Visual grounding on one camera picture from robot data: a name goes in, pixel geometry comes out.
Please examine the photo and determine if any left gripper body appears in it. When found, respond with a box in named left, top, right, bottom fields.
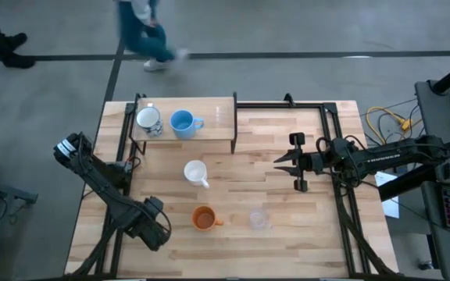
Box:
left=125, top=196, right=173, bottom=252

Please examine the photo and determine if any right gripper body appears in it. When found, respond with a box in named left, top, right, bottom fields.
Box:
left=288, top=131, right=327, bottom=194

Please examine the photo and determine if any orange faceted mug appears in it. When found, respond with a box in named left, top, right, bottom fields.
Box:
left=191, top=205, right=225, bottom=233

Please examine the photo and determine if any clear plastic cup with handle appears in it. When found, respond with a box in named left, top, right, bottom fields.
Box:
left=248, top=208, right=272, bottom=231

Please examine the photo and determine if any light blue mug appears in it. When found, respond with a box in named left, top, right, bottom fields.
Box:
left=169, top=109, right=205, bottom=141

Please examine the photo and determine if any navy white floral mug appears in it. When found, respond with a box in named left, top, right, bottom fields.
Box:
left=135, top=105, right=165, bottom=138

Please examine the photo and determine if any white paper sheet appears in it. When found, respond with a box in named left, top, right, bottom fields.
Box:
left=373, top=171, right=401, bottom=219

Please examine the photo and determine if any black slanted rig bar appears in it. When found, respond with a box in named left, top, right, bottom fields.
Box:
left=377, top=162, right=438, bottom=202

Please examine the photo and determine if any grey desk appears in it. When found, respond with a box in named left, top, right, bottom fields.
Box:
left=422, top=181, right=450, bottom=281
left=414, top=80, right=450, bottom=184

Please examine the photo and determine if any grey stand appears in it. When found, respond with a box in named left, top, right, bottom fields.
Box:
left=0, top=174, right=39, bottom=281

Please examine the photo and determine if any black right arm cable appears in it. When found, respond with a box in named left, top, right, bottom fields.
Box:
left=315, top=134, right=369, bottom=187

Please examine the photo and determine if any black table frame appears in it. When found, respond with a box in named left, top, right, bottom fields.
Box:
left=65, top=92, right=400, bottom=279

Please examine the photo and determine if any wooden shelf with black frame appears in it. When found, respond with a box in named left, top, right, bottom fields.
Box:
left=128, top=91, right=239, bottom=156

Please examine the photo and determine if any yellow cable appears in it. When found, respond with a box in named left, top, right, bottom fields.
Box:
left=365, top=105, right=414, bottom=146

